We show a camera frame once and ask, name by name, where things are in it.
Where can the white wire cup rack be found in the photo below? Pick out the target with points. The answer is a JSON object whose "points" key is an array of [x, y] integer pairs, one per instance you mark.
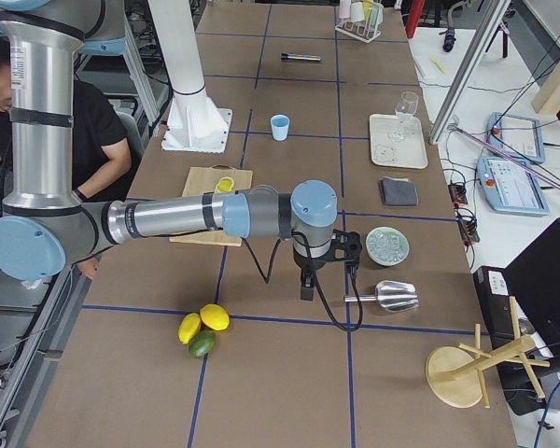
{"points": [[358, 30]]}

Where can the green lime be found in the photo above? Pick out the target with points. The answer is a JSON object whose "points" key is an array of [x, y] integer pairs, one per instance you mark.
{"points": [[203, 343]]}

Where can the teach pendant tablet far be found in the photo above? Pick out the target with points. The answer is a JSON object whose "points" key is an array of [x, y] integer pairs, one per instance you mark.
{"points": [[519, 136]]}

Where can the grey folded cloth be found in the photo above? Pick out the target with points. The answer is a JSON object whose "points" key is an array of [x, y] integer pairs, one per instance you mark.
{"points": [[398, 192]]}

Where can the seated person black shirt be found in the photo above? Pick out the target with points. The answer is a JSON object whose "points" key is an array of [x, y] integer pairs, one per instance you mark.
{"points": [[103, 166]]}

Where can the steel ice scoop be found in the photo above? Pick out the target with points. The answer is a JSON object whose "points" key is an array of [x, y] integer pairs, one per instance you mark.
{"points": [[390, 296]]}

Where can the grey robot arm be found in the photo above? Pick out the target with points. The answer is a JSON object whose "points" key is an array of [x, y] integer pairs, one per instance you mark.
{"points": [[47, 224]]}

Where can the cream bear tray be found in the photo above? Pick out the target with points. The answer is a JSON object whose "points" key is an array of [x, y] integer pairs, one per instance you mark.
{"points": [[397, 144]]}

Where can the teach pendant tablet near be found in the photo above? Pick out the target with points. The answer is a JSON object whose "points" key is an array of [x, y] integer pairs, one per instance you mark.
{"points": [[510, 187]]}

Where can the yellow lemon half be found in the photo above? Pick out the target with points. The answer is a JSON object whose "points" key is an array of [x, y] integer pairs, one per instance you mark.
{"points": [[224, 184]]}

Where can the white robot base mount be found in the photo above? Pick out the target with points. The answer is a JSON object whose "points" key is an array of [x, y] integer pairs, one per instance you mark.
{"points": [[194, 123]]}

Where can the steel muddler black tip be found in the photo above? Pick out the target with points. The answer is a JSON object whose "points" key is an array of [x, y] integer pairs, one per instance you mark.
{"points": [[305, 58]]}

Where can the white plastic cup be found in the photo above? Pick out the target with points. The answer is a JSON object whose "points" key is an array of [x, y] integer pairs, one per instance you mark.
{"points": [[357, 11]]}

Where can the teach pendant tablet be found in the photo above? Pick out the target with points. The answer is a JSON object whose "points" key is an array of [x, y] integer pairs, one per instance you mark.
{"points": [[519, 136], [510, 187]]}

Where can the round wooden stand base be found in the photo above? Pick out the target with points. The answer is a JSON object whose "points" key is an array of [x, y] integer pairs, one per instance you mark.
{"points": [[455, 373]]}

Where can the black laptop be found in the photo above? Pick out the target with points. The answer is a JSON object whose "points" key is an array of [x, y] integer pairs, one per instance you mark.
{"points": [[533, 279]]}

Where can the yellow plastic cup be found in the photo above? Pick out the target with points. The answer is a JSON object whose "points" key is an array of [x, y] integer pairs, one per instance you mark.
{"points": [[367, 7]]}

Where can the clear wine glass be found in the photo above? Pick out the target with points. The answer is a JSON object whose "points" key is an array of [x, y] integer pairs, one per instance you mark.
{"points": [[405, 109]]}

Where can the light blue plastic cup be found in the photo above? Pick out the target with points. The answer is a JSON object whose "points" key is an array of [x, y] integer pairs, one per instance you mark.
{"points": [[280, 126]]}

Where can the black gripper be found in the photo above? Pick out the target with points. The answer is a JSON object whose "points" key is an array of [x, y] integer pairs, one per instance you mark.
{"points": [[309, 267]]}

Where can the green plastic cup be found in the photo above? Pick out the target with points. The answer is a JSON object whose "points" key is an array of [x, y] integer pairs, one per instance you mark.
{"points": [[376, 15]]}

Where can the whole yellow lemons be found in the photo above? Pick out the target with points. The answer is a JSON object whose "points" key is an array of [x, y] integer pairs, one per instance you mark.
{"points": [[189, 327]]}

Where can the green bowl of ice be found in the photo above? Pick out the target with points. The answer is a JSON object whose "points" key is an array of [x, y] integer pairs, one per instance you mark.
{"points": [[387, 246]]}

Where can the pink plastic cup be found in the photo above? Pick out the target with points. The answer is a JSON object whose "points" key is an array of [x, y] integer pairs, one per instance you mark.
{"points": [[344, 9]]}

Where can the aluminium frame post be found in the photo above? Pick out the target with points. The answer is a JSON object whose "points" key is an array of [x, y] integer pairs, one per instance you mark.
{"points": [[478, 44]]}

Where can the wooden cutting board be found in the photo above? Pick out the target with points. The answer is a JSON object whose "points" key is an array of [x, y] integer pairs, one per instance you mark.
{"points": [[202, 180]]}

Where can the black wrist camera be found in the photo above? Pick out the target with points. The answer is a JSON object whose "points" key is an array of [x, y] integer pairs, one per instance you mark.
{"points": [[345, 246]]}

